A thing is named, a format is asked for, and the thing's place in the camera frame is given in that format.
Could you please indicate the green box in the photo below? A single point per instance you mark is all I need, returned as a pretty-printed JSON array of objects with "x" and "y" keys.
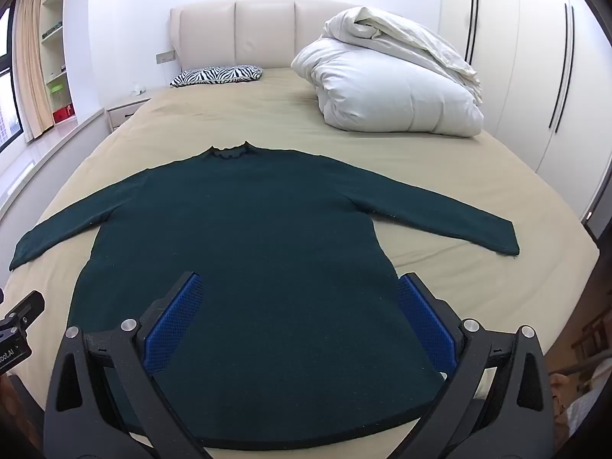
[{"x": 55, "y": 89}]

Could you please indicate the bed with beige sheet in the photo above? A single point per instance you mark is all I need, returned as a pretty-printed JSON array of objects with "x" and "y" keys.
[{"x": 406, "y": 162}]

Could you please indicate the zebra print pillow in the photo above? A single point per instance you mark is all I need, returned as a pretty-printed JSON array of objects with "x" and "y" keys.
[{"x": 215, "y": 75}]

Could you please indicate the brown wooden furniture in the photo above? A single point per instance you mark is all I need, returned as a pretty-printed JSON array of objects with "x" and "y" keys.
[{"x": 590, "y": 339}]

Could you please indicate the red box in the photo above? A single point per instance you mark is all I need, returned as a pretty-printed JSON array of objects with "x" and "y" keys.
[{"x": 62, "y": 114}]

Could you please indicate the small white nightstand item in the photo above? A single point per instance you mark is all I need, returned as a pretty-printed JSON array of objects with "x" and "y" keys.
[{"x": 137, "y": 90}]

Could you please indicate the dark green sweater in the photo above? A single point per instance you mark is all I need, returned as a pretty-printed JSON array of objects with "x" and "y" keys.
[{"x": 248, "y": 248}]

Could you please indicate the white folded duvet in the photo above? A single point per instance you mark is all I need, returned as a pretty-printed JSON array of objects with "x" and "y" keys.
[{"x": 382, "y": 91}]

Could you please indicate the window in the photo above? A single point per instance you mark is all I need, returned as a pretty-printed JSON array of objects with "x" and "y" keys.
[{"x": 7, "y": 105}]

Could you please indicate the beige curtain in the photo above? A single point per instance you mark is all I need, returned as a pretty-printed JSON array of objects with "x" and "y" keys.
[{"x": 33, "y": 57}]

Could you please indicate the white nightstand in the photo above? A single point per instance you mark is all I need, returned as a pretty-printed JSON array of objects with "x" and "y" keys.
[{"x": 125, "y": 111}]

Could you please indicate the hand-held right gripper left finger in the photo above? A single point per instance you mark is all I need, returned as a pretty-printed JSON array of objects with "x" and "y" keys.
[{"x": 174, "y": 325}]

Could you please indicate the white wardrobe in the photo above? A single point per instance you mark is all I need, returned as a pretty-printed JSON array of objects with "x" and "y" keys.
[{"x": 516, "y": 57}]

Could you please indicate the cream padded headboard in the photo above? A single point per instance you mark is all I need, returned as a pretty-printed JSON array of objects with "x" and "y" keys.
[{"x": 263, "y": 33}]

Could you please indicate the wall switch plate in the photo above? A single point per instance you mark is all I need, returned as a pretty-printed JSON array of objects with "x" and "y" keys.
[{"x": 165, "y": 56}]

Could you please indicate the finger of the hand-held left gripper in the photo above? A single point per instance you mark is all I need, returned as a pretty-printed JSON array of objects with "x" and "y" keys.
[{"x": 26, "y": 308}]

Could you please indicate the white wall shelf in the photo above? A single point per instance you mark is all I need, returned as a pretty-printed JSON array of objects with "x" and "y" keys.
[{"x": 50, "y": 14}]

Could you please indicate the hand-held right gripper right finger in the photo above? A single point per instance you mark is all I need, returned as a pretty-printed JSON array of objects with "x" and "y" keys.
[{"x": 425, "y": 320}]

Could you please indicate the white window ledge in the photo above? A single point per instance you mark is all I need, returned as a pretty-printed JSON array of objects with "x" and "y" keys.
[{"x": 48, "y": 153}]

